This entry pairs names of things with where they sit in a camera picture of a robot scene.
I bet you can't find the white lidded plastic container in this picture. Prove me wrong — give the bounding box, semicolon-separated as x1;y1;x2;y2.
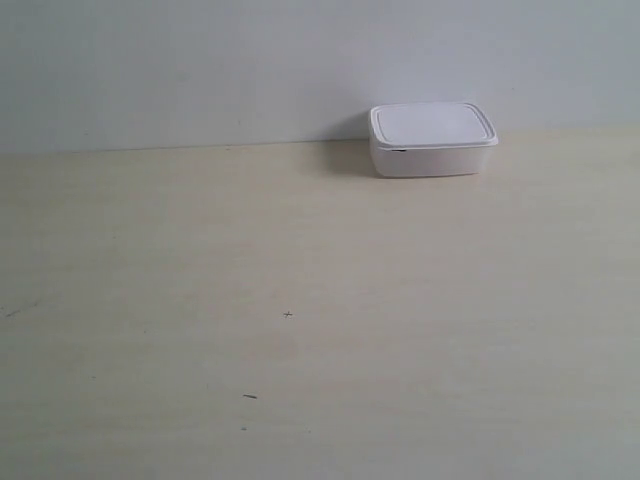
368;102;499;178

